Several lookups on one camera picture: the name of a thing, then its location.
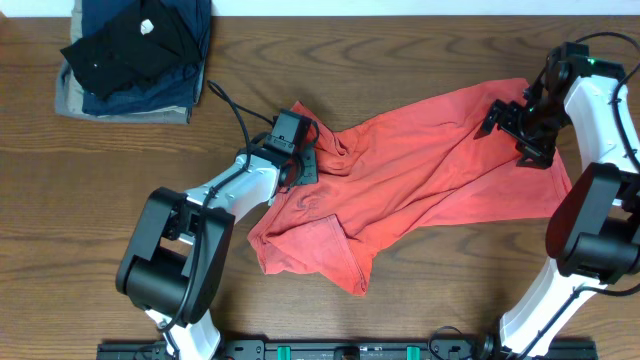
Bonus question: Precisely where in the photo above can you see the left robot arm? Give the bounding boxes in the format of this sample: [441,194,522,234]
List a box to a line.
[97,145,318,359]

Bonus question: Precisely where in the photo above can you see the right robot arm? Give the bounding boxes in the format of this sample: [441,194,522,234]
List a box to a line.
[469,39,639,359]

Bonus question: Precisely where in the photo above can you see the navy blue folded garment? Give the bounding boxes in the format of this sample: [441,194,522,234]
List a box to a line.
[82,0,212,116]

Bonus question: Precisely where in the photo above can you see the grey folded trousers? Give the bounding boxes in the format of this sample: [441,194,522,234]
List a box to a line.
[53,59,205,126]

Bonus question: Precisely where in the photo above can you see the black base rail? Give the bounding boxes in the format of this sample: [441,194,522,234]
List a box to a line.
[96,339,599,360]

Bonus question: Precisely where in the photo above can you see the red printed t-shirt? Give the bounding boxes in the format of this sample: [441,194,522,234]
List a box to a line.
[248,78,571,296]

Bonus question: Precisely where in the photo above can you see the black folded garment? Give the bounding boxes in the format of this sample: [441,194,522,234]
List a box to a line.
[61,0,204,99]

